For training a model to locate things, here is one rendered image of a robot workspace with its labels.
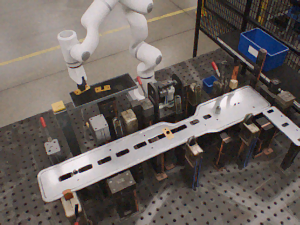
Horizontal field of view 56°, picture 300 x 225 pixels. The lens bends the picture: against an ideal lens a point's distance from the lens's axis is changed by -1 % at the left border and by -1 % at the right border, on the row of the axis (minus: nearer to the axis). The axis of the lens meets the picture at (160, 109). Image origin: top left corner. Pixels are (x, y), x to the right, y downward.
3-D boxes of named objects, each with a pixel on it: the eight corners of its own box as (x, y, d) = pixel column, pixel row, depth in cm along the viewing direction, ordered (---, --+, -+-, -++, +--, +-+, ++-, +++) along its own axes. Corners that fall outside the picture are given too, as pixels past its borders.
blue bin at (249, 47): (265, 71, 189) (270, 55, 179) (237, 48, 207) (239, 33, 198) (283, 64, 194) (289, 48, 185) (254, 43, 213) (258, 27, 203)
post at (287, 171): (286, 177, 171) (303, 149, 150) (273, 163, 178) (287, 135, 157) (293, 172, 173) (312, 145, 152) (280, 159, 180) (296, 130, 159)
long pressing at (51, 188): (45, 210, 129) (44, 208, 128) (36, 172, 143) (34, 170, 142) (273, 106, 172) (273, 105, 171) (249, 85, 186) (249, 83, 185)
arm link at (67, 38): (86, 57, 136) (74, 50, 140) (80, 33, 126) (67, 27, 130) (72, 65, 131) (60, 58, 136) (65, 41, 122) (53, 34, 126)
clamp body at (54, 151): (64, 192, 166) (45, 157, 140) (59, 177, 173) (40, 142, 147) (79, 185, 169) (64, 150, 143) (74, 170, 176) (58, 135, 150)
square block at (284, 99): (269, 139, 191) (286, 102, 165) (262, 131, 196) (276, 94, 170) (278, 135, 194) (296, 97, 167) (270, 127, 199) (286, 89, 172)
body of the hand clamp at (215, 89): (212, 123, 201) (219, 87, 176) (207, 118, 205) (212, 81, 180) (219, 120, 203) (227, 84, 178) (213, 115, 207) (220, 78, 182)
